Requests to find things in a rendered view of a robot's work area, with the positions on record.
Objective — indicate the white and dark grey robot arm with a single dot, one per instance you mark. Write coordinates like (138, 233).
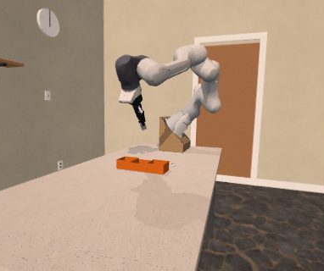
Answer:
(130, 70)

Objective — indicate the orange three-compartment bin rack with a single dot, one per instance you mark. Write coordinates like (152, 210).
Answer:
(147, 166)

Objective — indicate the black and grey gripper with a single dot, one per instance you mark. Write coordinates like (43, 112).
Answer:
(139, 112)

